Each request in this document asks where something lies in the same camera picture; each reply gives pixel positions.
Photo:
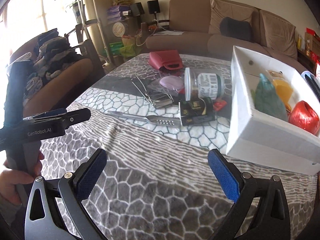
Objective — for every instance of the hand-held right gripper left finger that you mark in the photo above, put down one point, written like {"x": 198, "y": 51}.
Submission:
{"x": 90, "y": 175}

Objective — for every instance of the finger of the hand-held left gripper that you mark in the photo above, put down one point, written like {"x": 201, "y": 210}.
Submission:
{"x": 59, "y": 111}
{"x": 75, "y": 117}

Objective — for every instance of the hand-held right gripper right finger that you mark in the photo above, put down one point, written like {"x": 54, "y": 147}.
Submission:
{"x": 223, "y": 177}

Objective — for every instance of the white cardboard box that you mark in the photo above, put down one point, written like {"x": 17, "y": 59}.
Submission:
{"x": 262, "y": 142}

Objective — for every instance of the woven straw items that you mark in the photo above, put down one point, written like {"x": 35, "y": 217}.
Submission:
{"x": 122, "y": 0}

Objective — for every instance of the person's left hand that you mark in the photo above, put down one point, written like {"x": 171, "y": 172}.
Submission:
{"x": 12, "y": 185}

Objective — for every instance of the wooden armchair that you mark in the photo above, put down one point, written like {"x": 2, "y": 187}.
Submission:
{"x": 75, "y": 70}

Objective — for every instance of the pile of socks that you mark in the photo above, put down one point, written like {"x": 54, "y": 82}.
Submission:
{"x": 52, "y": 60}

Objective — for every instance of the grey white printed blanket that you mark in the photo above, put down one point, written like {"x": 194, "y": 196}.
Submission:
{"x": 155, "y": 160}

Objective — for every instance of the black box gold print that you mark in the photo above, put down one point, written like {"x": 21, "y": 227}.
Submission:
{"x": 195, "y": 112}

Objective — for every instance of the small red packet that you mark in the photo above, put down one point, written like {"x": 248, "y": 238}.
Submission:
{"x": 220, "y": 105}

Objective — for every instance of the green plastic bags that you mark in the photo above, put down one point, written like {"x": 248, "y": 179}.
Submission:
{"x": 122, "y": 47}

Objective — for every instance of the green fuzzy object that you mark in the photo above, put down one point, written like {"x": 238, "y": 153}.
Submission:
{"x": 268, "y": 97}

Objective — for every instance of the clear plastic jar white lid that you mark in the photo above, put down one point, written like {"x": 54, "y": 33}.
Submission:
{"x": 207, "y": 85}

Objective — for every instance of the metal pole rack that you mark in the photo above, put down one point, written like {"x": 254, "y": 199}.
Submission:
{"x": 96, "y": 22}

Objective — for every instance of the cardboard box round print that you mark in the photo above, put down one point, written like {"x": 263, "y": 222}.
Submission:
{"x": 120, "y": 28}

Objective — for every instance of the red twine ball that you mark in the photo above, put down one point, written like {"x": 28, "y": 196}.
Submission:
{"x": 303, "y": 116}

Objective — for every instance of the purple soap in clear case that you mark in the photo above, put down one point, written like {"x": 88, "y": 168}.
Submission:
{"x": 170, "y": 83}

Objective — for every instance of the potted plant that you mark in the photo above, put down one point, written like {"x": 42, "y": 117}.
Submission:
{"x": 75, "y": 8}

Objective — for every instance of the red silicone cup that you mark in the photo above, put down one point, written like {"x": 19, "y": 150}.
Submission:
{"x": 162, "y": 57}

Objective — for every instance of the bright window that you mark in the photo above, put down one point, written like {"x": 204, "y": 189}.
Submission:
{"x": 32, "y": 7}

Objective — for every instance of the yellow plastic funnel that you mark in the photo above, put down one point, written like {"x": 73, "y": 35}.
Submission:
{"x": 282, "y": 87}

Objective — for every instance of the purple boxes stack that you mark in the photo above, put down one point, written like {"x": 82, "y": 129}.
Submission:
{"x": 118, "y": 13}

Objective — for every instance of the tan carded item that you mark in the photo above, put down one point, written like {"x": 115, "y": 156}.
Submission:
{"x": 275, "y": 74}

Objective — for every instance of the black speaker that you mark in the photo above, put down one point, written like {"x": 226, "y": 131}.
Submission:
{"x": 137, "y": 9}
{"x": 153, "y": 7}

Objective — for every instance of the white papers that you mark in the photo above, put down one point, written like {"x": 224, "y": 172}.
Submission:
{"x": 170, "y": 32}

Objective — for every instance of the dark wooden cabinet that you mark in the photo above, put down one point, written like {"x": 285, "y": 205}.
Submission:
{"x": 305, "y": 57}

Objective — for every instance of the black cushion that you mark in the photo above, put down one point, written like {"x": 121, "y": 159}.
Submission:
{"x": 235, "y": 28}

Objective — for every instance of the brown sofa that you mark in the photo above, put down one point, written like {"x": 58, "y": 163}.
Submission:
{"x": 190, "y": 12}

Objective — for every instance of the cardboard box red flaps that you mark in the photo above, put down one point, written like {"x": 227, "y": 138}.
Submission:
{"x": 312, "y": 40}

